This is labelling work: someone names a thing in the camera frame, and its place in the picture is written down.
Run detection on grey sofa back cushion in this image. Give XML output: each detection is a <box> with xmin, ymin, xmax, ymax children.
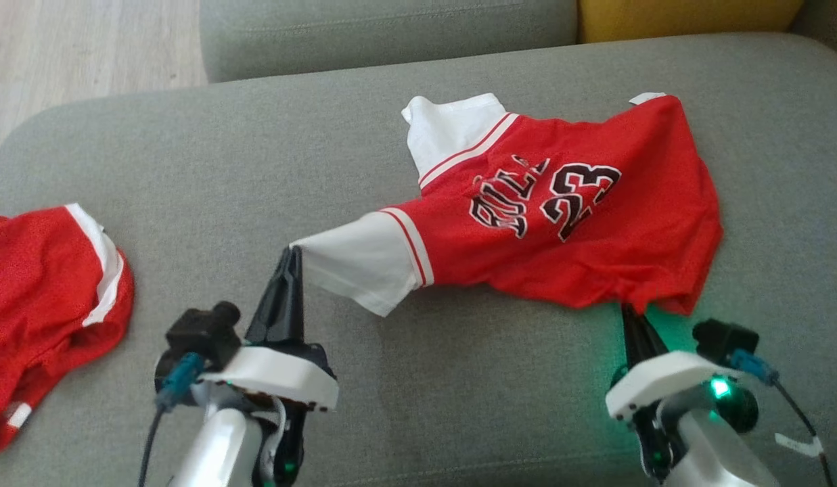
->
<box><xmin>200</xmin><ymin>0</ymin><xmax>580</xmax><ymax>84</ymax></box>

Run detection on red shorts with white stripe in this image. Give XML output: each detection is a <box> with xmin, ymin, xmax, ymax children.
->
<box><xmin>0</xmin><ymin>203</ymin><xmax>135</xmax><ymax>455</ymax></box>

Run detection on white cable tie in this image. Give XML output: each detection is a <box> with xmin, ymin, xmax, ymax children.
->
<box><xmin>775</xmin><ymin>433</ymin><xmax>825</xmax><ymax>458</ymax></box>

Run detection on large yellow sofa back cushion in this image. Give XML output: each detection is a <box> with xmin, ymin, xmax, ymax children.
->
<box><xmin>578</xmin><ymin>0</ymin><xmax>806</xmax><ymax>45</ymax></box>

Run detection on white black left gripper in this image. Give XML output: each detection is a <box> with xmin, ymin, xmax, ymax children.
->
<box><xmin>202</xmin><ymin>246</ymin><xmax>339</xmax><ymax>487</ymax></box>

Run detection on large grey sofa seat cushion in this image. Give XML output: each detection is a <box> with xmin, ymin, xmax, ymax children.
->
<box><xmin>0</xmin><ymin>32</ymin><xmax>837</xmax><ymax>487</ymax></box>

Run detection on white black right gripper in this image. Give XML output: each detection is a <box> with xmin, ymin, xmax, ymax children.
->
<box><xmin>606</xmin><ymin>306</ymin><xmax>737</xmax><ymax>482</ymax></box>

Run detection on camera cable teal plug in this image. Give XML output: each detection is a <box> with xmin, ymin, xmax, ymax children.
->
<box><xmin>137</xmin><ymin>352</ymin><xmax>206</xmax><ymax>487</ymax></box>
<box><xmin>729</xmin><ymin>348</ymin><xmax>836</xmax><ymax>487</ymax></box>

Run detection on red basketball jersey white sleeves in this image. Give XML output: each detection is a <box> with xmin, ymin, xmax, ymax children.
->
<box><xmin>291</xmin><ymin>93</ymin><xmax>724</xmax><ymax>317</ymax></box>

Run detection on grey sofa side cushion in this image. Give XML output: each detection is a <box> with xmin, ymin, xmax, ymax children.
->
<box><xmin>789</xmin><ymin>0</ymin><xmax>837</xmax><ymax>65</ymax></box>

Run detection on left camera cable teal plug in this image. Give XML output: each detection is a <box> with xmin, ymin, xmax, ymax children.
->
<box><xmin>137</xmin><ymin>352</ymin><xmax>206</xmax><ymax>487</ymax></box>

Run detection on right camera cable teal plug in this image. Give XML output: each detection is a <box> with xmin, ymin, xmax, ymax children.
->
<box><xmin>729</xmin><ymin>348</ymin><xmax>836</xmax><ymax>487</ymax></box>

